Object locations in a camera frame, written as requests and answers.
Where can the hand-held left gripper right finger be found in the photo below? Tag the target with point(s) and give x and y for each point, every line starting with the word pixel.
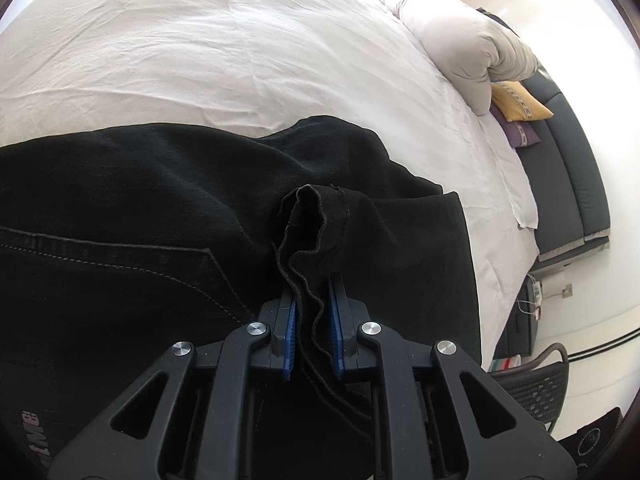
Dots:
pixel 337 340

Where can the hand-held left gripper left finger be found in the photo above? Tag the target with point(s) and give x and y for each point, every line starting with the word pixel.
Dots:
pixel 290 340

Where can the black denim pants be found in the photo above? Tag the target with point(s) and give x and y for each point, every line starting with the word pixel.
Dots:
pixel 150 200

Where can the striped cloth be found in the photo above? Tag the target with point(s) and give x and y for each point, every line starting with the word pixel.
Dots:
pixel 505 364

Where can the dark bedside cabinet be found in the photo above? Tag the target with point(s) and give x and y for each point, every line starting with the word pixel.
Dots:
pixel 520 332

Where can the black mesh chair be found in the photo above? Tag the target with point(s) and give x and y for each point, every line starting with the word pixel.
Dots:
pixel 535 390

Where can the folded white sheet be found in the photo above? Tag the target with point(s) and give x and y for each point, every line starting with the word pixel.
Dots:
pixel 520 200

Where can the purple patterned pillow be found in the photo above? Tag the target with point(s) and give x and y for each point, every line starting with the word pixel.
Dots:
pixel 522 135

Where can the dark grey padded headboard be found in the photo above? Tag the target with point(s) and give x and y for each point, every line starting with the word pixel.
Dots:
pixel 570 170

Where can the bed with white sheet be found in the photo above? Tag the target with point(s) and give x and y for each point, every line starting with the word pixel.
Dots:
pixel 200 60

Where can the yellow patterned pillow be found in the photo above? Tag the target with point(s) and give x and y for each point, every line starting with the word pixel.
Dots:
pixel 520 102

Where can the rolled white duvet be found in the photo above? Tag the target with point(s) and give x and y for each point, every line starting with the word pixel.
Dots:
pixel 450 35

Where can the white wall socket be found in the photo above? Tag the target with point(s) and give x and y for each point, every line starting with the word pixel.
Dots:
pixel 567 290

